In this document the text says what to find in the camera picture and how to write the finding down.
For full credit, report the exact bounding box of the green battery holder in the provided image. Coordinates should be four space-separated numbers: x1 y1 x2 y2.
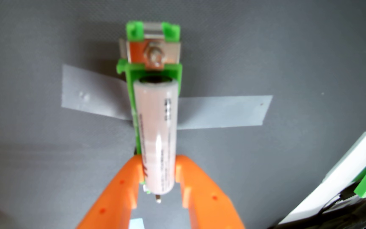
116 21 183 204

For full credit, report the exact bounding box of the white cylindrical battery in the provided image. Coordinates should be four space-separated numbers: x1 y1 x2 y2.
133 76 180 195

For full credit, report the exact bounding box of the grey tape strip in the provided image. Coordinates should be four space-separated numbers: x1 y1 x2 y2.
61 64 273 130

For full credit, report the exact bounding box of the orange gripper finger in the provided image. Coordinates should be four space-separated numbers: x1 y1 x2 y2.
76 155 145 229
175 154 246 229

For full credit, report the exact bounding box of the light blue tape patch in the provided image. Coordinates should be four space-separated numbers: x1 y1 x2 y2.
128 218 145 229

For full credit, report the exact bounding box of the grey fabric mat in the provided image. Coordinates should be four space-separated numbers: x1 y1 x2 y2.
0 0 366 229

